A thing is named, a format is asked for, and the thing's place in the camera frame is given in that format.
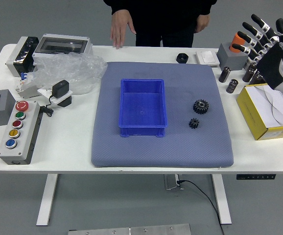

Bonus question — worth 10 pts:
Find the grey-blue mat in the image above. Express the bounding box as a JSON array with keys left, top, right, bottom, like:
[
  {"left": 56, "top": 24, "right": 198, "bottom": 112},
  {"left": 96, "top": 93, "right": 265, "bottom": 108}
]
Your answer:
[{"left": 91, "top": 61, "right": 235, "bottom": 168}]

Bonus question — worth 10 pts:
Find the black power adapter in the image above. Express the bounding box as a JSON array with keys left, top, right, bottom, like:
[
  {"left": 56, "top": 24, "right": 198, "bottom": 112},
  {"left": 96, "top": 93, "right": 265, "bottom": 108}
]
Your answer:
[{"left": 51, "top": 79, "right": 70, "bottom": 96}]

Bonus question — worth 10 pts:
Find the person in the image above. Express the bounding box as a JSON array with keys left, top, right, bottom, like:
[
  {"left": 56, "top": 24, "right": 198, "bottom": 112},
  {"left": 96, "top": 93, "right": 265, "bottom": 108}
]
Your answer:
[{"left": 103, "top": 0, "right": 218, "bottom": 48}]

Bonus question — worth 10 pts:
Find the small black gear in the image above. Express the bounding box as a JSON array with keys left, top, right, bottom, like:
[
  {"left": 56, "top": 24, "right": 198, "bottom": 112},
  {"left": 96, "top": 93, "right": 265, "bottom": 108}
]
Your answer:
[{"left": 188, "top": 117, "right": 200, "bottom": 129}]

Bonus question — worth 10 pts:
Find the grey block holder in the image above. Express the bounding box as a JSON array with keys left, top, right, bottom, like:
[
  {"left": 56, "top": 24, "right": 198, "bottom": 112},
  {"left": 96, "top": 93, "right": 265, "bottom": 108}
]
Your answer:
[{"left": 216, "top": 42, "right": 250, "bottom": 71}]

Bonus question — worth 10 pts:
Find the white table leg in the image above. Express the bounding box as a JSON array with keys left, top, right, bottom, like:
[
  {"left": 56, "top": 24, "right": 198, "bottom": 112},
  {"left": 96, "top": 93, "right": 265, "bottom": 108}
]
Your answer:
[
  {"left": 211, "top": 174, "right": 232, "bottom": 225},
  {"left": 36, "top": 174, "right": 59, "bottom": 226}
]

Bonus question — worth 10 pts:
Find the dark cylindrical capacitor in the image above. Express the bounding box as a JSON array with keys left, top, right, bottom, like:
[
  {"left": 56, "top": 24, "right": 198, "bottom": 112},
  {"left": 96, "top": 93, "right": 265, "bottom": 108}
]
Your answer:
[
  {"left": 218, "top": 66, "right": 232, "bottom": 83},
  {"left": 242, "top": 62, "right": 258, "bottom": 83},
  {"left": 226, "top": 78, "right": 239, "bottom": 94},
  {"left": 249, "top": 70, "right": 266, "bottom": 85}
]

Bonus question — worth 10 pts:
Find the blue plastic box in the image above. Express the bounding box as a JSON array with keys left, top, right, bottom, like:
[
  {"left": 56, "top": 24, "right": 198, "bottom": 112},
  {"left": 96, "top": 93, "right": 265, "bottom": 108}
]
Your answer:
[{"left": 118, "top": 78, "right": 169, "bottom": 138}]

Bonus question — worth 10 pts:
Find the white wall switch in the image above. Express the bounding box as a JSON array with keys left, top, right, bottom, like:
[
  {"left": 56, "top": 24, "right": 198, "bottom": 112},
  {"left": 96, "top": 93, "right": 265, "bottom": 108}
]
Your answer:
[{"left": 195, "top": 50, "right": 220, "bottom": 67}]

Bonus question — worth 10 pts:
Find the grey under-table power box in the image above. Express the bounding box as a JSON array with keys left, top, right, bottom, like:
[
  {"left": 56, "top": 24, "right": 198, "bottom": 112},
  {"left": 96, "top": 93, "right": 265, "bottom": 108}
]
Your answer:
[{"left": 164, "top": 174, "right": 185, "bottom": 191}]

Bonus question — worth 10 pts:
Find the person's left hand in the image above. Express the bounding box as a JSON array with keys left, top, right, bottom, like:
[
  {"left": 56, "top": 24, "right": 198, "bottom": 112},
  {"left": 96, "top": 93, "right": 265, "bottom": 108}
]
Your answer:
[{"left": 194, "top": 14, "right": 211, "bottom": 34}]

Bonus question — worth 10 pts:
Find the orange cylinder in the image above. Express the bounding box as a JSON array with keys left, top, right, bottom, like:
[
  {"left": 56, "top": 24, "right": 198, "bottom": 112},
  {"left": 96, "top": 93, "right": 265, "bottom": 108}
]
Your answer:
[{"left": 229, "top": 33, "right": 245, "bottom": 53}]

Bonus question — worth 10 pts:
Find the black adapter cord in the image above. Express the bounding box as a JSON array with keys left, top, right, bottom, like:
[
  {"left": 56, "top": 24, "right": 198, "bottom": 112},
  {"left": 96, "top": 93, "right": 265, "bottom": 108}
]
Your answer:
[{"left": 39, "top": 94, "right": 55, "bottom": 118}]

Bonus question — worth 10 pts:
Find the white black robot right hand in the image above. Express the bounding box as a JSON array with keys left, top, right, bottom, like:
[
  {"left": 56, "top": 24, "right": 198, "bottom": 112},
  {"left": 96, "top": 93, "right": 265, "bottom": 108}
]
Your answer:
[{"left": 231, "top": 14, "right": 283, "bottom": 107}]

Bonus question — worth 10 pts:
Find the clear plastic bag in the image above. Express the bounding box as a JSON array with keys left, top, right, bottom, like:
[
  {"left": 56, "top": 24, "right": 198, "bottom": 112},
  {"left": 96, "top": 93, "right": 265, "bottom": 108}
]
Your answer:
[{"left": 25, "top": 52, "right": 108, "bottom": 95}]

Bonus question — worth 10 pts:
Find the white socket plate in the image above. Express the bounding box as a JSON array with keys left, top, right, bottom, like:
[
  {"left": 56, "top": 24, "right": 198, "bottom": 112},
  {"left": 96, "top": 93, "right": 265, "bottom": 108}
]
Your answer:
[{"left": 37, "top": 87, "right": 74, "bottom": 108}]

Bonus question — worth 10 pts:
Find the black power cable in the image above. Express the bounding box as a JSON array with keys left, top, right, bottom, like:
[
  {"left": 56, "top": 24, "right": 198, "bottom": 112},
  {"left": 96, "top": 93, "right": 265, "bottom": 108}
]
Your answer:
[{"left": 178, "top": 180, "right": 224, "bottom": 235}]

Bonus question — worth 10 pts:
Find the person's right hand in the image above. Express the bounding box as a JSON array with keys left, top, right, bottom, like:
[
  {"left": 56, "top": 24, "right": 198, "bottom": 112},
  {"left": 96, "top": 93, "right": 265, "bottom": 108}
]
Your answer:
[{"left": 110, "top": 10, "right": 137, "bottom": 50}]

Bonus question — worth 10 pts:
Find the grey push-button control box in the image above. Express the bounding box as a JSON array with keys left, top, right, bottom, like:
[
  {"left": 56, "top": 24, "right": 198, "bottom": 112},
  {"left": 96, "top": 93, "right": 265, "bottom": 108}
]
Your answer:
[{"left": 0, "top": 100, "right": 44, "bottom": 165}]

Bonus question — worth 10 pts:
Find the big black gear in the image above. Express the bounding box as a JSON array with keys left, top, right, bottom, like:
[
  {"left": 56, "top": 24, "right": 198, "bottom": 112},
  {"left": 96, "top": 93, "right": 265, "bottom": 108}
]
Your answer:
[{"left": 193, "top": 98, "right": 210, "bottom": 115}]

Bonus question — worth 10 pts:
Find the grey distribution box clear lid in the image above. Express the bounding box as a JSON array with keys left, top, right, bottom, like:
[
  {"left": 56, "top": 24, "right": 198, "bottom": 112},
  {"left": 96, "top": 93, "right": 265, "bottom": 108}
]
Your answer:
[{"left": 33, "top": 33, "right": 94, "bottom": 58}]

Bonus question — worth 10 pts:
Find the black hex nut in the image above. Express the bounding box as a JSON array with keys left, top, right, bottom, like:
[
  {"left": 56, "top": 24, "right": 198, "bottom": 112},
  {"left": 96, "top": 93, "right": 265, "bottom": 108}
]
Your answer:
[{"left": 176, "top": 52, "right": 189, "bottom": 64}]

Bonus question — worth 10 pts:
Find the grey box black panel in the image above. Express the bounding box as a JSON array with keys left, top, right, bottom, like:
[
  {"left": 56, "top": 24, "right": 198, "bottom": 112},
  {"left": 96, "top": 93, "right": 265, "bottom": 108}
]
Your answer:
[{"left": 5, "top": 36, "right": 40, "bottom": 77}]

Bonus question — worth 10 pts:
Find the white circuit breaker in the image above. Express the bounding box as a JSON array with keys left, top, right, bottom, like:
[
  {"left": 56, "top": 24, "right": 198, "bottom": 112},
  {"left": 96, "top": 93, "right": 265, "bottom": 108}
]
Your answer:
[{"left": 14, "top": 71, "right": 41, "bottom": 99}]

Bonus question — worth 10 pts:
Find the yellow white cardboard box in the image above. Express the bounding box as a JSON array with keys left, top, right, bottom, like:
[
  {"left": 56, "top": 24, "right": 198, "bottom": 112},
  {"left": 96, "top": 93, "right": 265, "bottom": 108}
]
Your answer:
[{"left": 236, "top": 83, "right": 283, "bottom": 141}]

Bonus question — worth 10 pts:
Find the silver metal plate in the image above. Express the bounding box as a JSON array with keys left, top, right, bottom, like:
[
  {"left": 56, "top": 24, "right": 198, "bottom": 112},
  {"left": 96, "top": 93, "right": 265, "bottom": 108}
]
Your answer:
[{"left": 68, "top": 223, "right": 191, "bottom": 235}]

